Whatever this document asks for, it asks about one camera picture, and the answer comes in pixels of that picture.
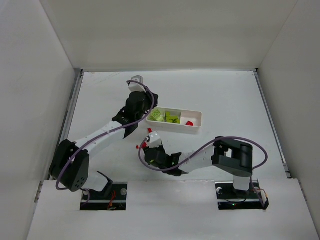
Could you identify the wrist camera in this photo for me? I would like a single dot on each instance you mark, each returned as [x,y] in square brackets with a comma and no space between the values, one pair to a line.
[135,84]
[154,140]

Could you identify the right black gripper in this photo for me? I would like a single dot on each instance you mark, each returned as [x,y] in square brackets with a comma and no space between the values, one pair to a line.
[150,152]

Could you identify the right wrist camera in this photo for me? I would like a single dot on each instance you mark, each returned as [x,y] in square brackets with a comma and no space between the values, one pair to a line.
[154,140]

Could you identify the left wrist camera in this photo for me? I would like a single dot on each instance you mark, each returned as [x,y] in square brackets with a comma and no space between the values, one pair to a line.
[135,84]

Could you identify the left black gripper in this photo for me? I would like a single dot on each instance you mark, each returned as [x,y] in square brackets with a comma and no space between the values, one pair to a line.
[152,99]

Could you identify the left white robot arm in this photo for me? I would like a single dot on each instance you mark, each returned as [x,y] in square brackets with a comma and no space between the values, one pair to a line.
[70,164]

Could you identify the lime green 2x4 lego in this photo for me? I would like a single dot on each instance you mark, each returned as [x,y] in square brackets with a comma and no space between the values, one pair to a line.
[173,117]

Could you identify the red round lego piece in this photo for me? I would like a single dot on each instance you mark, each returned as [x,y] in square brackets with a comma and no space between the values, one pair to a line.
[189,123]

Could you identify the lime green 2x2 lego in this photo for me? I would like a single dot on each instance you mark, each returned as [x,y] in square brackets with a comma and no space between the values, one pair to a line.
[156,116]

